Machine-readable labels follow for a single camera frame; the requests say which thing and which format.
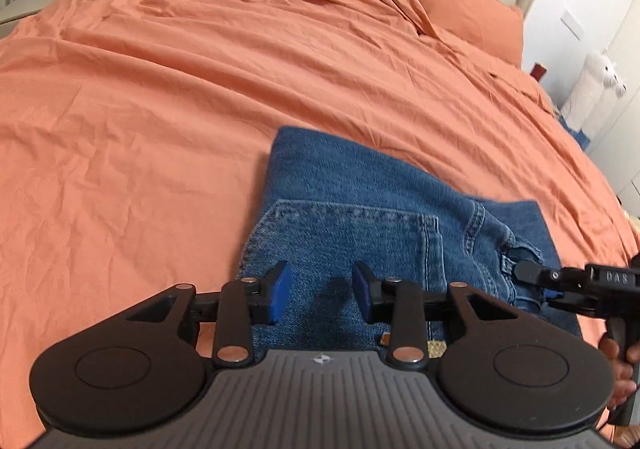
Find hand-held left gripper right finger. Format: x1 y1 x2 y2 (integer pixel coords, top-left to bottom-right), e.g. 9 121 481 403
351 261 526 366

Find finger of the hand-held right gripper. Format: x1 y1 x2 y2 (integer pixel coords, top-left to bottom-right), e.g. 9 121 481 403
545 290 608 317
515 261 591 290

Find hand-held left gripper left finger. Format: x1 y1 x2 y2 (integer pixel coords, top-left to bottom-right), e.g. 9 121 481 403
122 260 294 366

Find blue denim pants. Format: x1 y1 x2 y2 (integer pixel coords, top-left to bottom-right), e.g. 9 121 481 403
239 126 582 366

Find person's right hand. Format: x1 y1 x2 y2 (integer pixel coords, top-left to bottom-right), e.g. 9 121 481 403
599 336 639 411

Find white alpaca plush toy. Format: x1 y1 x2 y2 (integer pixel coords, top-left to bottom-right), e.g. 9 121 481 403
560 49 608 130
587 60 629 140

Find orange duvet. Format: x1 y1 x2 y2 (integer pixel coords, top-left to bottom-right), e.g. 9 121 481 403
0 0 640 366

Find orange embroidered pillow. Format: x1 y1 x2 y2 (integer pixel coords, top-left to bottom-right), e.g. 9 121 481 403
394 0 525 66

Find beige bedside table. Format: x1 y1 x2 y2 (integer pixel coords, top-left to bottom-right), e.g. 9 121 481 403
0 0 48 37

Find white wall switch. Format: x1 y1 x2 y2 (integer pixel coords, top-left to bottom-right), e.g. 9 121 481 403
560 9 586 41

